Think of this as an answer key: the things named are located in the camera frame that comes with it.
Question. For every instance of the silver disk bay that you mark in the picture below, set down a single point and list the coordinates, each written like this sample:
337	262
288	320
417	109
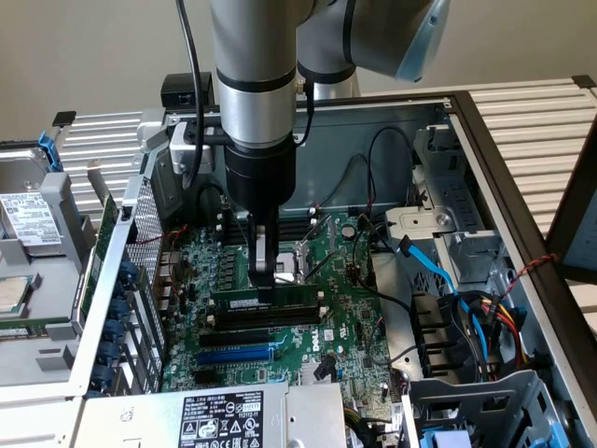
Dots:
466	200

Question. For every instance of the dark case side panel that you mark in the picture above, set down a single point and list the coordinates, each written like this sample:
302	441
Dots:
580	233

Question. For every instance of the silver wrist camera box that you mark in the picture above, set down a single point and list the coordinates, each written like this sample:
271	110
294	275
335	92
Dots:
179	149

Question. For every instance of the long black expansion slot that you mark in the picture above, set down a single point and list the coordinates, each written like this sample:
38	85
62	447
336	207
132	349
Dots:
233	338

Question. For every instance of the silver CPU green edge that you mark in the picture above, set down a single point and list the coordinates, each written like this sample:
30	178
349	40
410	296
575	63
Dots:
14	294

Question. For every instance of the black fan shroud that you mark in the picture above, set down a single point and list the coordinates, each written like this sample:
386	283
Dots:
434	326

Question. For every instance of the green motherboard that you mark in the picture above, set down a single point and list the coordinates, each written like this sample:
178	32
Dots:
345	289

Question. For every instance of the silver power supply with label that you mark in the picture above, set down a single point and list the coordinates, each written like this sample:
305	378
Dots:
154	415

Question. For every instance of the silver hard disk white label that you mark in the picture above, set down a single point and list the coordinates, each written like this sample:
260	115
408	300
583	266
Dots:
28	219

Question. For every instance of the round coin cell battery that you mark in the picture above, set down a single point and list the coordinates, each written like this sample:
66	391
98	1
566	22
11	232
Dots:
348	230

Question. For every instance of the open grey PC case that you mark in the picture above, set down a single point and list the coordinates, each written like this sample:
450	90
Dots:
354	154

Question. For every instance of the black box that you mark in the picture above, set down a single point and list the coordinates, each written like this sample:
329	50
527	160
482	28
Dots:
179	86

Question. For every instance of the grey drive cage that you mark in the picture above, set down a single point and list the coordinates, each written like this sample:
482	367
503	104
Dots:
466	396

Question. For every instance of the silver socket cover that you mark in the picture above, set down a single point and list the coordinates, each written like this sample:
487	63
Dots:
330	219

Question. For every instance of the short black expansion slot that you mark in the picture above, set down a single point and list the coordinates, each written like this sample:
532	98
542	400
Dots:
206	378

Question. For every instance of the green RAM stick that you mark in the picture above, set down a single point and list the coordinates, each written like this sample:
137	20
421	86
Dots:
298	296
18	331

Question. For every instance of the blue expansion slot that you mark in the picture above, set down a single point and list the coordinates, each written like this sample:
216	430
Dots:
233	357

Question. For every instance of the green graphics card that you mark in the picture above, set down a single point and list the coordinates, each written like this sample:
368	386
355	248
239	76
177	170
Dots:
106	219

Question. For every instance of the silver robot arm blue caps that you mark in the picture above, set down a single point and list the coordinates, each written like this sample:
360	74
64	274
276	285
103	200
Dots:
252	46

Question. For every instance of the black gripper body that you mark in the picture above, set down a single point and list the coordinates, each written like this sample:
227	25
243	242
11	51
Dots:
261	177

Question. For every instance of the black table end cap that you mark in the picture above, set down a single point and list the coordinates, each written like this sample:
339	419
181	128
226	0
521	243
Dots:
584	81
64	118

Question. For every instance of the silver metal bracket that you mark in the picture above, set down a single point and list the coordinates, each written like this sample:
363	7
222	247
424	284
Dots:
415	219

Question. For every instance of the thin metal locking lever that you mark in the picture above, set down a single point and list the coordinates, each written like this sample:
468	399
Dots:
326	267
240	228

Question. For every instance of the small silver heat sink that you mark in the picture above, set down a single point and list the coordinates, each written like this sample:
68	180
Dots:
309	371

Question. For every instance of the grey parts rack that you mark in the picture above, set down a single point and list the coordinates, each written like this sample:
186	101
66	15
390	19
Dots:
51	289

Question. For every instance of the blue slot retention clip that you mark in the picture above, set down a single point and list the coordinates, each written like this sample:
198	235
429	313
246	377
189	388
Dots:
108	354
127	271
102	377
119	310
113	331

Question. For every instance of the CPU socket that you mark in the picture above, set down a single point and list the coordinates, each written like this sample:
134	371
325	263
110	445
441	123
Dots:
289	275

